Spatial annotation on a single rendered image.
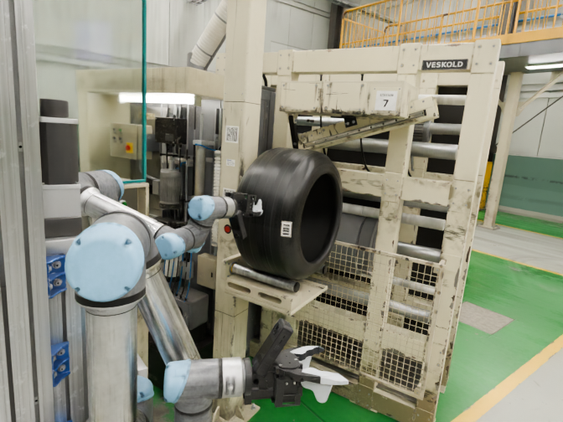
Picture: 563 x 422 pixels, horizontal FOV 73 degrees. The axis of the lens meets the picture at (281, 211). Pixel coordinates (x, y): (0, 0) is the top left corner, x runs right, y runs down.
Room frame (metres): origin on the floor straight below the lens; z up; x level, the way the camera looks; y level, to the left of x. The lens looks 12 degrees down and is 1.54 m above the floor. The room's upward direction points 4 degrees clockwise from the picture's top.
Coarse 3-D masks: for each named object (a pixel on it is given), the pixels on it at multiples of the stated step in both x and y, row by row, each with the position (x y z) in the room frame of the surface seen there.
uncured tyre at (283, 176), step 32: (256, 160) 1.62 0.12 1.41; (288, 160) 1.56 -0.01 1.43; (320, 160) 1.61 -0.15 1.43; (256, 192) 1.49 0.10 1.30; (288, 192) 1.44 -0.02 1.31; (320, 192) 1.93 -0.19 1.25; (256, 224) 1.46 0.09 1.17; (320, 224) 1.91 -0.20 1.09; (256, 256) 1.50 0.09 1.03; (288, 256) 1.44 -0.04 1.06; (320, 256) 1.69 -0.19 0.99
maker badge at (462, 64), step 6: (426, 60) 1.93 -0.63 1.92; (432, 60) 1.92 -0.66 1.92; (438, 60) 1.90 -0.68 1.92; (444, 60) 1.89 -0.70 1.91; (450, 60) 1.88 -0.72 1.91; (456, 60) 1.86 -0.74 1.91; (462, 60) 1.85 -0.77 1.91; (426, 66) 1.93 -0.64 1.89; (432, 66) 1.91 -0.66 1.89; (438, 66) 1.90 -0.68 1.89; (444, 66) 1.89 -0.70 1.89; (450, 66) 1.87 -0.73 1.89; (456, 66) 1.86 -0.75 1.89; (462, 66) 1.85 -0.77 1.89
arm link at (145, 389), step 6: (138, 378) 0.80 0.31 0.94; (144, 378) 0.80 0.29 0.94; (138, 384) 0.78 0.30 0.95; (144, 384) 0.78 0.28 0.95; (150, 384) 0.78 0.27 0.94; (138, 390) 0.75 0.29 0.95; (144, 390) 0.75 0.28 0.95; (150, 390) 0.77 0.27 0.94; (138, 396) 0.73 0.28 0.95; (144, 396) 0.75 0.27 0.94; (150, 396) 0.76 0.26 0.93; (138, 402) 0.73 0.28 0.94; (144, 402) 0.74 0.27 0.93; (150, 402) 0.76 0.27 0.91; (138, 408) 0.72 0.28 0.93; (144, 408) 0.74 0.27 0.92; (150, 408) 0.76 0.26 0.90; (144, 414) 0.72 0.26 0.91; (150, 414) 0.75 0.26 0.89; (150, 420) 0.74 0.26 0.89
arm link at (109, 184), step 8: (96, 176) 1.25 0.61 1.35; (104, 176) 1.28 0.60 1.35; (112, 176) 1.31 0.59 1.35; (96, 184) 1.22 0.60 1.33; (104, 184) 1.25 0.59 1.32; (112, 184) 1.29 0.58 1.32; (120, 184) 1.32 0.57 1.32; (104, 192) 1.25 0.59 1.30; (112, 192) 1.28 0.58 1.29; (120, 192) 1.33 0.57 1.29; (88, 216) 1.27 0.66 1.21
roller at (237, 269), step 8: (232, 272) 1.69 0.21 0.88; (240, 272) 1.65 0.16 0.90; (248, 272) 1.63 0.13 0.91; (256, 272) 1.61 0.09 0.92; (264, 272) 1.61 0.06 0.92; (264, 280) 1.58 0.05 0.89; (272, 280) 1.56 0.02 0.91; (280, 280) 1.55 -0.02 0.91; (288, 280) 1.54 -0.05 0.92; (288, 288) 1.52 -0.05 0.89; (296, 288) 1.51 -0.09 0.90
